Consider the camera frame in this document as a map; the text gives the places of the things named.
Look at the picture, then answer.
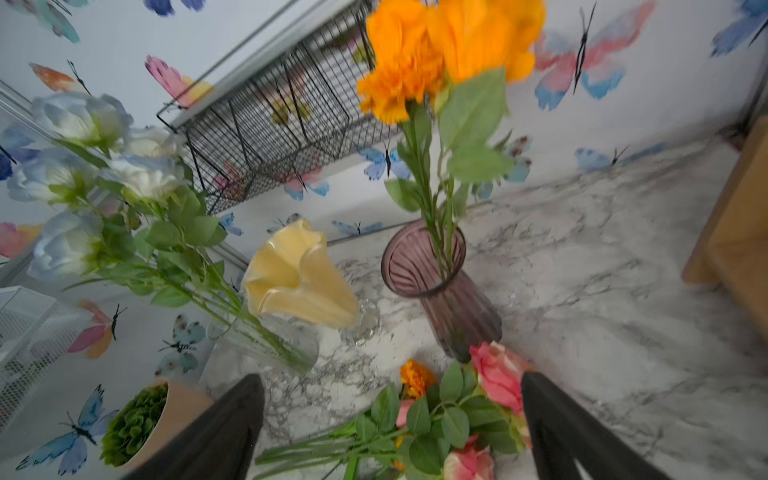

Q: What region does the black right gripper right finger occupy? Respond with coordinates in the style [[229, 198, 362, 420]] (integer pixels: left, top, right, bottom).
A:
[[521, 371, 667, 479]]

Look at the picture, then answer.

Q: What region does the black wire wall basket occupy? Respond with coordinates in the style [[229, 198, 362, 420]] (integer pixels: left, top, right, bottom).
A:
[[157, 1, 399, 213]]

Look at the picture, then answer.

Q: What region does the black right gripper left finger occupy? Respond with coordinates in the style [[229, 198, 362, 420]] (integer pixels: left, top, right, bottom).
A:
[[122, 374, 266, 479]]

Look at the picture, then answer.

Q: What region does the white mesh wall basket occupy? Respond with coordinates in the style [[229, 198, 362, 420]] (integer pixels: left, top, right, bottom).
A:
[[1, 286, 87, 428]]

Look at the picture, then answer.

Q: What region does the orange artificial flower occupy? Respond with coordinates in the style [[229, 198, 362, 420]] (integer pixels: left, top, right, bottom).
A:
[[427, 1, 546, 277]]

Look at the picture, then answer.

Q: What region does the potted green succulent plant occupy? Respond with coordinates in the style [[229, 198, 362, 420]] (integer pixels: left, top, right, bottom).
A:
[[100, 378, 214, 471]]

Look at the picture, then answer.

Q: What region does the pile of green flower stems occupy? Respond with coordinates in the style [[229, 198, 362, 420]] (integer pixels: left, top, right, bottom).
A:
[[254, 362, 530, 479]]

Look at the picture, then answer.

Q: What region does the wooden corner shelf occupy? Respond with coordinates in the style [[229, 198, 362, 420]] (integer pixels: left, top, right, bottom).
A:
[[681, 116, 767, 337]]

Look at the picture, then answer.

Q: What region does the pink artificial rose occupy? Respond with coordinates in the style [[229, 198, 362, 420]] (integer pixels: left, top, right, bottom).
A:
[[470, 342, 532, 415]]

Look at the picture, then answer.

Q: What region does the orange flower front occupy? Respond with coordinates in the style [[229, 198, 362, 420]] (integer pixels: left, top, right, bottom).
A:
[[357, 1, 450, 280]]

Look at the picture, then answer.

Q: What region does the yellow ruffled vase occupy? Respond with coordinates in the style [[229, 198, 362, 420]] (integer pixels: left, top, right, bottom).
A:
[[241, 218, 380, 345]]

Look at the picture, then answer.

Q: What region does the small orange marigold flower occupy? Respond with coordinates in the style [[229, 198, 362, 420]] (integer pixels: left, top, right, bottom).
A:
[[400, 359, 437, 399]]

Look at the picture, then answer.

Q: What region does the purple ribbed glass vase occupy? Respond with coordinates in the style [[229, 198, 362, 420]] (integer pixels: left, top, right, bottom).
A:
[[381, 220, 502, 363]]

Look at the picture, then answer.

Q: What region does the white rose stem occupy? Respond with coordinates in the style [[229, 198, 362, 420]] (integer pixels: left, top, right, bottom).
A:
[[8, 153, 98, 204], [31, 92, 133, 149], [27, 211, 104, 282], [116, 126, 183, 158], [100, 155, 190, 201]]

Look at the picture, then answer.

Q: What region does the clear glass vase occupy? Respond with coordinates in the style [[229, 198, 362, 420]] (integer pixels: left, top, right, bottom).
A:
[[207, 309, 319, 376]]

